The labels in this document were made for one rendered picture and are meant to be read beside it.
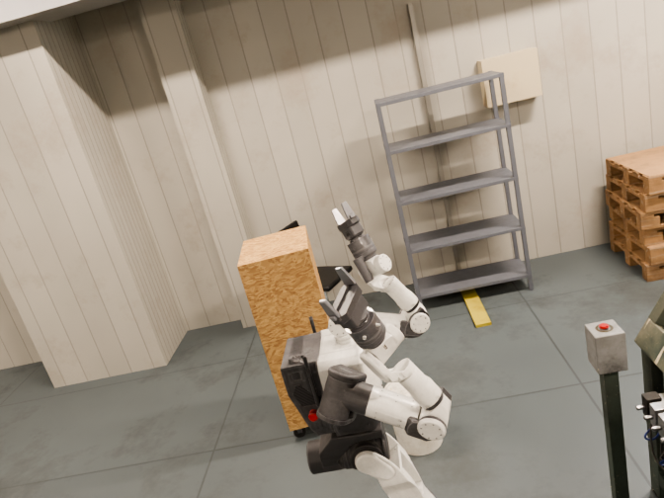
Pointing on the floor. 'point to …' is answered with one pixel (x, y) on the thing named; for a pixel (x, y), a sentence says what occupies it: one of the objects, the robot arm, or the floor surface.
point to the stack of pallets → (637, 208)
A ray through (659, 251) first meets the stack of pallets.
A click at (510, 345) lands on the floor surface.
